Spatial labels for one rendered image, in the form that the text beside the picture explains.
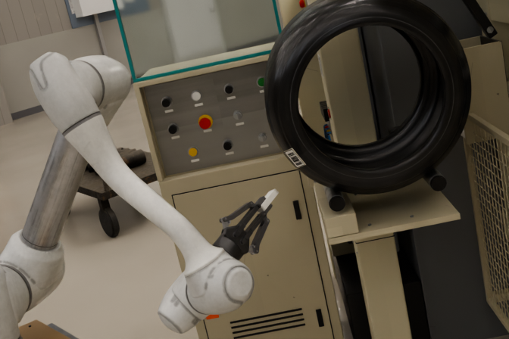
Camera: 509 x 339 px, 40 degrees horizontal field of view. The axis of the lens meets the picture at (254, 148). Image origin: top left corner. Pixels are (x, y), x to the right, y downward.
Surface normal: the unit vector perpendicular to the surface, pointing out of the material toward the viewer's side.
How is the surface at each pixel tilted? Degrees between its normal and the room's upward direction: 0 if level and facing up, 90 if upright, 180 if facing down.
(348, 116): 90
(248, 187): 90
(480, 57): 90
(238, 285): 78
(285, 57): 63
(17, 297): 88
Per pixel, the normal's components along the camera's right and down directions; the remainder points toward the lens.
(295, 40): -0.59, -0.26
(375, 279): 0.00, 0.24
